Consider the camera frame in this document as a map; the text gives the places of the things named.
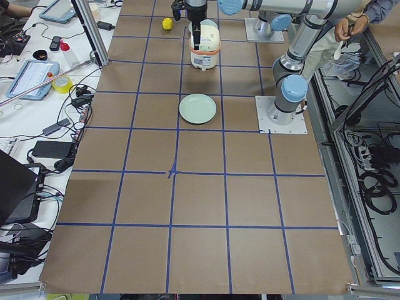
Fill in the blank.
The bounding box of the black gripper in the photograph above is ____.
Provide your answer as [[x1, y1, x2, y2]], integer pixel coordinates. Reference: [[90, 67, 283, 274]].
[[171, 0, 207, 50]]

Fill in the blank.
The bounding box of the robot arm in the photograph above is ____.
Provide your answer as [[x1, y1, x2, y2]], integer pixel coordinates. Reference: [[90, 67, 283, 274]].
[[218, 0, 361, 126], [171, 1, 292, 50]]

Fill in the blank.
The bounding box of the white rice cooker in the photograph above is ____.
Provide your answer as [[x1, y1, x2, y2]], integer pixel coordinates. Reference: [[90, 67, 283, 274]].
[[189, 19, 221, 71]]

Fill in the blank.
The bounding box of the person's hand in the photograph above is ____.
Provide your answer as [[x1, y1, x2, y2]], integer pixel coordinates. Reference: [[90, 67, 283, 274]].
[[334, 18, 351, 42]]

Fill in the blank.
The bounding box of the yellow lemon toy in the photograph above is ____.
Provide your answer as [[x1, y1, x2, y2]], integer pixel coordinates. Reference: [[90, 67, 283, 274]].
[[162, 17, 173, 31]]

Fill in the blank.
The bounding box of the left green plate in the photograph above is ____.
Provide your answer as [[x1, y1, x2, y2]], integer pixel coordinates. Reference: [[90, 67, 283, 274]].
[[179, 94, 217, 124]]

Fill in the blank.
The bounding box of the far teach pendant tablet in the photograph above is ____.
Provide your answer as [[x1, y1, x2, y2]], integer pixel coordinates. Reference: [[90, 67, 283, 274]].
[[39, 0, 76, 24]]

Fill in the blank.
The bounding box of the teach pendant tablet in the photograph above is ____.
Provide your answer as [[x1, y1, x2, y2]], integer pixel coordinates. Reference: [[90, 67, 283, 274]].
[[6, 60, 60, 101], [39, 0, 76, 24]]

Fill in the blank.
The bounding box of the black phone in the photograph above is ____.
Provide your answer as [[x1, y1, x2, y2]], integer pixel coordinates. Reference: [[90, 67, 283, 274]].
[[49, 36, 62, 51]]

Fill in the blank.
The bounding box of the yellow tape roll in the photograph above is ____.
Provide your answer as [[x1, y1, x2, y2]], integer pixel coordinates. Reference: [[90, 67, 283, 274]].
[[51, 76, 73, 94]]

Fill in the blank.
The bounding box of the black round bowl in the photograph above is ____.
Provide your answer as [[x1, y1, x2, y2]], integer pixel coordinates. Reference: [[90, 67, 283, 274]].
[[32, 49, 48, 61]]

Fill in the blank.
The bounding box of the white spoon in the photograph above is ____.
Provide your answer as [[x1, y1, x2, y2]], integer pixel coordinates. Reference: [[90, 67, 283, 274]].
[[333, 41, 344, 61]]

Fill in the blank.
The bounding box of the near teach pendant tablet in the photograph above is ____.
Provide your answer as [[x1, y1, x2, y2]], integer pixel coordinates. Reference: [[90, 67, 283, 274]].
[[6, 60, 60, 101]]

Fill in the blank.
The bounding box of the brown paper mat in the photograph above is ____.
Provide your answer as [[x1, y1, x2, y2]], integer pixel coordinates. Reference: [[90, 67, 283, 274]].
[[41, 1, 353, 294]]

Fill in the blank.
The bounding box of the black power brick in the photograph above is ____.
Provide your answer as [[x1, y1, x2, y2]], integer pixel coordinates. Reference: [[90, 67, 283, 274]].
[[32, 141, 73, 159]]

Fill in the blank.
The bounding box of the black laptop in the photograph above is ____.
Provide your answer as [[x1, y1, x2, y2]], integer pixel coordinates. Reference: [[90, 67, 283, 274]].
[[1, 151, 45, 225]]

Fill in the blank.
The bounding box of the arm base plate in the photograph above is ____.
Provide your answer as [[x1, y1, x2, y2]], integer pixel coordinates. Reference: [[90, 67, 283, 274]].
[[255, 96, 308, 134], [244, 17, 284, 44]]

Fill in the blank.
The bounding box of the aluminium frame post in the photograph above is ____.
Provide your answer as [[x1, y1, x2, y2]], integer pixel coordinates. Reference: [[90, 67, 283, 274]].
[[71, 0, 109, 66]]

